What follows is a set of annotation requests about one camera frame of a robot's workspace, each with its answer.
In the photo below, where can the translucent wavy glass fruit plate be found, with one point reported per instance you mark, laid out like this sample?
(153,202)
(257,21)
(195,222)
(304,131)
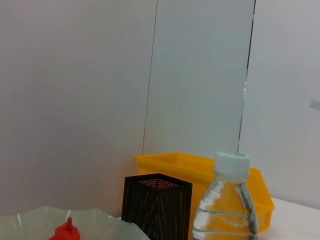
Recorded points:
(30,225)

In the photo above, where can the grey wall label sticker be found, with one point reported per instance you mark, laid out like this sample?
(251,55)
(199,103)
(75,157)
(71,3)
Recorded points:
(315,105)

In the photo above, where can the clear water bottle green label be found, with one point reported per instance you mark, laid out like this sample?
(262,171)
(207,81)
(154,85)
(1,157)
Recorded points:
(225,212)

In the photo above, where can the yellow plastic storage bin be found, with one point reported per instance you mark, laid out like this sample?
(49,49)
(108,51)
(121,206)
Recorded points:
(175,165)

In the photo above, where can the red round fruit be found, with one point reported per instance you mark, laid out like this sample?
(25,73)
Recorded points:
(66,232)

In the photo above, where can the black mesh pen holder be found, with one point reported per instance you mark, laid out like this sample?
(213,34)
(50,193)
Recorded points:
(155,212)

